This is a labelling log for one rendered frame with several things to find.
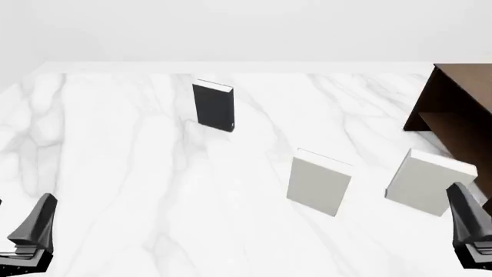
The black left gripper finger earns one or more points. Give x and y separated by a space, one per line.
37 223

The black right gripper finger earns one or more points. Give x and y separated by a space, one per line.
467 213

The slim pale grey book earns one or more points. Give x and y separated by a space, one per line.
317 184

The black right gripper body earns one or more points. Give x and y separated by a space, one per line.
476 255

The dark brown wooden shelf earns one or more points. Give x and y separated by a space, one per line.
457 121

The thick pale grey book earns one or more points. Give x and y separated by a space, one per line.
421 184

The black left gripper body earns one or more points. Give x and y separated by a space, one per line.
27 261

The black book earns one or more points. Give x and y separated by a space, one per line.
213 106

